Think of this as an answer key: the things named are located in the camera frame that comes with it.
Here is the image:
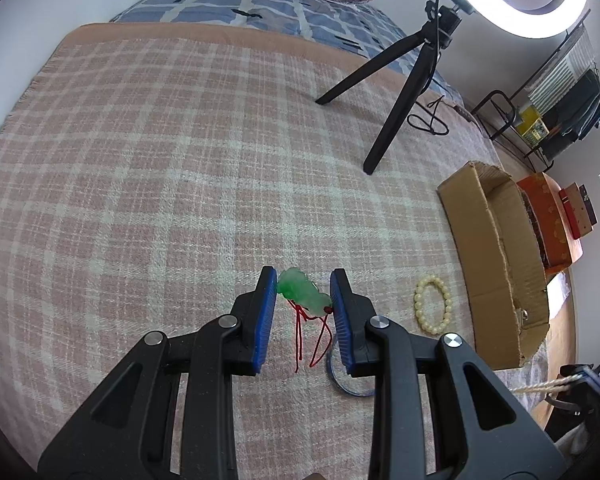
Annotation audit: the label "dark hanging clothes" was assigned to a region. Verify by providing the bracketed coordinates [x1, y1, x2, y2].
[542, 67, 600, 153]

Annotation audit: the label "thin blue bangle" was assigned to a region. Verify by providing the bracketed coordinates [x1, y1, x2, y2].
[326, 350, 376, 399]

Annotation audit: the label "cream bead bracelet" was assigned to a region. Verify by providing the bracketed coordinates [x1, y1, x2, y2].
[414, 276, 454, 335]

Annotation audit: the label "pink plaid blanket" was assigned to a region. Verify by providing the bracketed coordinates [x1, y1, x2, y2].
[0, 22, 576, 480]

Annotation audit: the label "beige braided cord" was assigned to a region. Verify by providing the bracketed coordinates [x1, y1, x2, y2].
[507, 376, 581, 397]

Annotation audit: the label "black clothes rack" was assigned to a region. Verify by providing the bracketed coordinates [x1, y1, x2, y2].
[472, 10, 600, 173]

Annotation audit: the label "black tripod stand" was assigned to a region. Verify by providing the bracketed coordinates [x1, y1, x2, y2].
[315, 5, 463, 176]

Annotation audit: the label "brown box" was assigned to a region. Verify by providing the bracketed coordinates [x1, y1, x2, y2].
[566, 183, 598, 233]

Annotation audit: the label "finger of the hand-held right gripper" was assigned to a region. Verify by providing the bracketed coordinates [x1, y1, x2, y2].
[560, 362, 600, 408]

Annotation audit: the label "blue patterned bed sheet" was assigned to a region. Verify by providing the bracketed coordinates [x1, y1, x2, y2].
[110, 0, 461, 106]

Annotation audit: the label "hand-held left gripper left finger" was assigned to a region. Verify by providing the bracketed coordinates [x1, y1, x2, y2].
[37, 265, 281, 480]

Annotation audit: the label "green jade pendant red cord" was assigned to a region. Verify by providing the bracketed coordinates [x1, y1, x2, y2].
[276, 267, 333, 375]

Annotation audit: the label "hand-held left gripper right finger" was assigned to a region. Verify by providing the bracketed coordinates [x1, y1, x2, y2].
[329, 267, 566, 480]

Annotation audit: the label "black ring light cable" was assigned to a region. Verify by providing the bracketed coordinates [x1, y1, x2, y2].
[407, 95, 451, 136]

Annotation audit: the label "striped hanging towel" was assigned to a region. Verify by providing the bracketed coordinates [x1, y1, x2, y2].
[527, 27, 596, 116]

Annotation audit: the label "orange cloth covered table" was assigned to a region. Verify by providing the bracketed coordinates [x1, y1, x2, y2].
[517, 172, 581, 273]

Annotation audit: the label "shallow cardboard box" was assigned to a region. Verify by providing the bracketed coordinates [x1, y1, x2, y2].
[437, 161, 551, 371]

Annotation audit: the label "red box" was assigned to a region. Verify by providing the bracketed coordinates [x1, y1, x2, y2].
[557, 187, 593, 241]

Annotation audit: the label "yellow box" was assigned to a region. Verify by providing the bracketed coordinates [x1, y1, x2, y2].
[515, 105, 551, 141]

